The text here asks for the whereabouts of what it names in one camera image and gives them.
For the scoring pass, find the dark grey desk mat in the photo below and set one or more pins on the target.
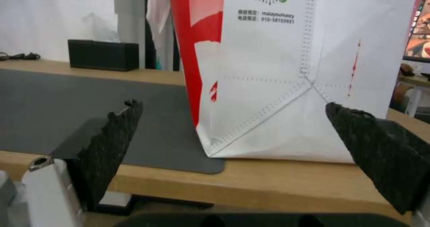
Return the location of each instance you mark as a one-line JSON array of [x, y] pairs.
[[60, 106]]

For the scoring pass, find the computer monitor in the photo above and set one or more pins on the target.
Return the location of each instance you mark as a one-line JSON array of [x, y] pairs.
[[418, 22]]

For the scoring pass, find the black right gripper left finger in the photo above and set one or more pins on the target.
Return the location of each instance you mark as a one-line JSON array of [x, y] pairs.
[[100, 146]]

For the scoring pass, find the small brown object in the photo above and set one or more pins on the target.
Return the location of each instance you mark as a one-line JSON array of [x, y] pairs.
[[407, 69]]

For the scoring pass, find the grey desk leg column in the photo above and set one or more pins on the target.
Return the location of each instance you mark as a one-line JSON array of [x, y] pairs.
[[131, 15]]

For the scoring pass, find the white tissue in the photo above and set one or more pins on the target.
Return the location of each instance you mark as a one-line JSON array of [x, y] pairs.
[[100, 27]]

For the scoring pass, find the black tissue box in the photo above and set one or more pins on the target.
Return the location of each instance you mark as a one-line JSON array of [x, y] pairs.
[[102, 55]]

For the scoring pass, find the white and red takeout bag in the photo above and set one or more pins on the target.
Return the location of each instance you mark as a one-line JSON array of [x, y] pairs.
[[268, 80]]

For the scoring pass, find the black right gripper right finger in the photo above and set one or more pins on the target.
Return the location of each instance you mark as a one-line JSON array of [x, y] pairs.
[[379, 148]]

